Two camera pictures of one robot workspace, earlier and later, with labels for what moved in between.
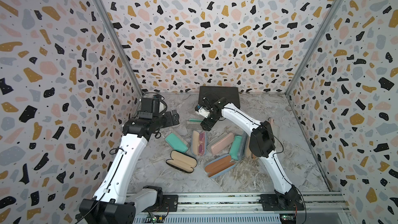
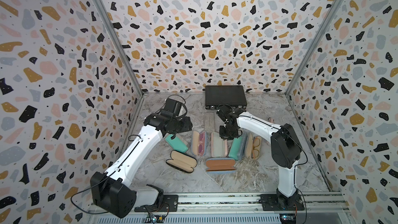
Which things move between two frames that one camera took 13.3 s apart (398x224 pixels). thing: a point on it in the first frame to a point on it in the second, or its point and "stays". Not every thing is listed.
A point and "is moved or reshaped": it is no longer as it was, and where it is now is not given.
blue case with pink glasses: x=198 y=142 stays
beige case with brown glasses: x=248 y=152 stays
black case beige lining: x=182 y=162 stays
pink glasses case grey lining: x=220 y=143 is moved or reshaped
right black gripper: x=208 y=125 to x=232 y=136
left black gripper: x=170 y=122 to x=187 y=125
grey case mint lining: x=238 y=148 stays
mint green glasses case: x=176 y=144 stays
